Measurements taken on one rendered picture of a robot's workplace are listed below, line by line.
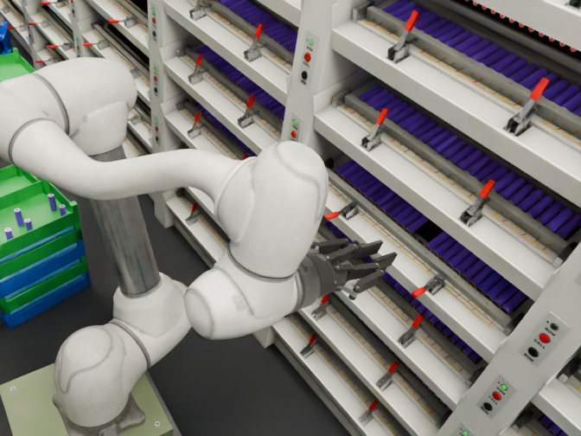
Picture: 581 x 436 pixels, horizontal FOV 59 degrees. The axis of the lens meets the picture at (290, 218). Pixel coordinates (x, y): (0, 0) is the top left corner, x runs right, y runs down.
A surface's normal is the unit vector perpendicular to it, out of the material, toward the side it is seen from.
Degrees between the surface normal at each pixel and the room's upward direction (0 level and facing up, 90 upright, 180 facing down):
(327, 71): 90
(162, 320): 67
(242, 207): 73
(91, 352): 5
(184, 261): 0
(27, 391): 2
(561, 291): 90
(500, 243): 15
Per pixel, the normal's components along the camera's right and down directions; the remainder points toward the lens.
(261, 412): 0.15, -0.73
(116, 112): 0.87, 0.29
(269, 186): -0.38, 0.08
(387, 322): -0.06, -0.61
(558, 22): -0.78, 0.52
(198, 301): -0.65, 0.09
